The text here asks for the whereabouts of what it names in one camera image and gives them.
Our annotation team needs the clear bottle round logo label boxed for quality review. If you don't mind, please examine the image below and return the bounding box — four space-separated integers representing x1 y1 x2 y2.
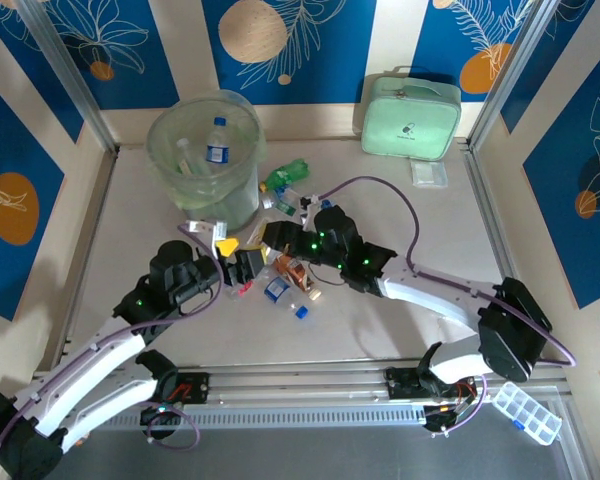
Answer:
204 116 232 167

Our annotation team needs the crumpled green bottle yellow cap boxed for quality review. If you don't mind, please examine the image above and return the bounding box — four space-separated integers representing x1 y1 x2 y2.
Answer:
258 158 312 194

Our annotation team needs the small clear plastic box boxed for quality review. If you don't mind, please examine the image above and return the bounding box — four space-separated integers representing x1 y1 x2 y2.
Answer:
409 158 450 190

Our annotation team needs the grey slotted cable duct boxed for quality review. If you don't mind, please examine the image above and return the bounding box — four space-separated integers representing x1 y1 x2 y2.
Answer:
87 403 434 432

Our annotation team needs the aluminium side rail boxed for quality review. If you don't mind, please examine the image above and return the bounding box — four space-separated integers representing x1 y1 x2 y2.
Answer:
29 147 120 374
461 141 589 480

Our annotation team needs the clear plastic pill organizer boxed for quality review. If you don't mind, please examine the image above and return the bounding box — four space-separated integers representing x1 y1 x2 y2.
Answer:
489 381 565 446

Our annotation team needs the clear plastic bin liner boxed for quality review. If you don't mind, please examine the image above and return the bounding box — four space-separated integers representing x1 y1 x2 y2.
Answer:
143 88 270 211

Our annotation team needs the clear plastic bin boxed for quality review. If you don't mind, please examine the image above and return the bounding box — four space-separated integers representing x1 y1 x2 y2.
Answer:
146 91 269 234

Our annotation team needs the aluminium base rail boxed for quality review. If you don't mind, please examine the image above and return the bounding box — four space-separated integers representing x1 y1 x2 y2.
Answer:
23 355 571 407

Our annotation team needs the clear tea bottle bird label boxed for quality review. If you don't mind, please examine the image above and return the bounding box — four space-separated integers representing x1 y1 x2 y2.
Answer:
244 227 269 251

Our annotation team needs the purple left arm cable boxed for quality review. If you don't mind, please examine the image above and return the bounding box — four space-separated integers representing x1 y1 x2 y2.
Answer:
0 222 229 476

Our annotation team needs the mint green medicine bag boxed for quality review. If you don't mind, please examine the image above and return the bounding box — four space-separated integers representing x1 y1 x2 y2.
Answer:
358 66 464 162

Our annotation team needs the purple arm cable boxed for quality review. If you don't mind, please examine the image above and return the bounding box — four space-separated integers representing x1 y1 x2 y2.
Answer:
322 175 578 369
0 222 229 476

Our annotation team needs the thin purple cable loop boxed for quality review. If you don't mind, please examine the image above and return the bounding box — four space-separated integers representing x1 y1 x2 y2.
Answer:
147 403 202 450
427 379 490 440

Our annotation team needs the clear water bottle barcode label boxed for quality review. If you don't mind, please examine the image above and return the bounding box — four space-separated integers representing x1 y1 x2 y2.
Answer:
262 276 311 321

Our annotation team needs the aluminium frame post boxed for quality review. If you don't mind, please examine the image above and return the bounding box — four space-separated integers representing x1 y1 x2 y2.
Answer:
17 0 120 154
465 0 567 152

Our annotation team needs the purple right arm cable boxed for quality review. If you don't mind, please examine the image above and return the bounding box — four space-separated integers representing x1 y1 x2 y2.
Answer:
322 175 578 369

